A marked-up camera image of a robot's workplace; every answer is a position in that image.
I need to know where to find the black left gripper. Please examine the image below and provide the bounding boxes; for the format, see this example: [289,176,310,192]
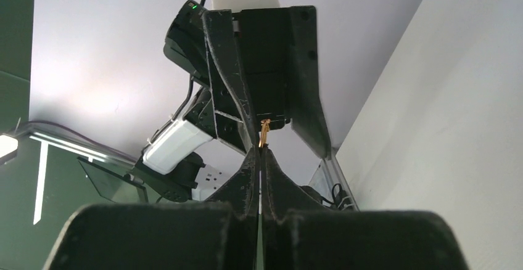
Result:
[203,6,332,159]

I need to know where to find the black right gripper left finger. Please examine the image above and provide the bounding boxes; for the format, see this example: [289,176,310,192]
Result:
[44,147,260,269]

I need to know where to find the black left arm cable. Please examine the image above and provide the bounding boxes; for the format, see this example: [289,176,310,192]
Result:
[147,0,211,147]

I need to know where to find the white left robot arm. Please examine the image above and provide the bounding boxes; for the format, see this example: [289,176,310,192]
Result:
[78,0,331,203]

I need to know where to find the gold ring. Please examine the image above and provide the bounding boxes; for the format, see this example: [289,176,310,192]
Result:
[258,118,272,148]

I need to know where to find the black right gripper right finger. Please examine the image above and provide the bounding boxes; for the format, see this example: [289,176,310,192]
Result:
[260,147,468,269]

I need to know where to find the green jewelry box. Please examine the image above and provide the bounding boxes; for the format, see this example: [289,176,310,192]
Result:
[0,0,262,270]

